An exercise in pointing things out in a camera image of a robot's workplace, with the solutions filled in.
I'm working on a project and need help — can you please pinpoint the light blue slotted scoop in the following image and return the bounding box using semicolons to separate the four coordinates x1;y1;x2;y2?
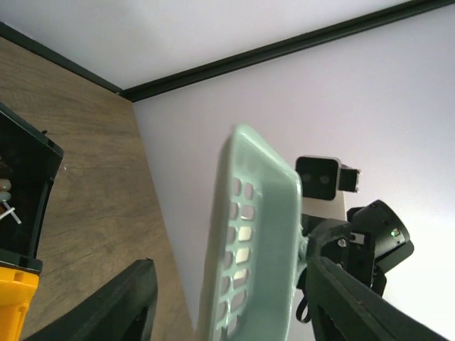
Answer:
196;124;307;340

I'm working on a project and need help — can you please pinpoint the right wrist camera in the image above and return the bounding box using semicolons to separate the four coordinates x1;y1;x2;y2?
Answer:
295;156;362;220

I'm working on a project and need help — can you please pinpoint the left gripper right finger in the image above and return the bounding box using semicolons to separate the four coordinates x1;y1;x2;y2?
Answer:
306;256;445;341

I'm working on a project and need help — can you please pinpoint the orange candy bin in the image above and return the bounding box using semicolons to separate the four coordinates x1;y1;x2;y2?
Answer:
0;266;39;341

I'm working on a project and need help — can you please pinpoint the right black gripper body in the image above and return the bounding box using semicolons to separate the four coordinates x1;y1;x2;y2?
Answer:
301;215;387;296

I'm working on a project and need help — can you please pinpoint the black candy bin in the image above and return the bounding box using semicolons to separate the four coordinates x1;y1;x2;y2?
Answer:
1;104;64;274

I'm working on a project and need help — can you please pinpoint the black enclosure frame post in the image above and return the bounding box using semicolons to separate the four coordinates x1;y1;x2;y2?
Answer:
1;0;454;103

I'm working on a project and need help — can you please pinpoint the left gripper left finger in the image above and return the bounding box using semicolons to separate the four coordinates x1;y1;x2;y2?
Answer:
27;259;159;341

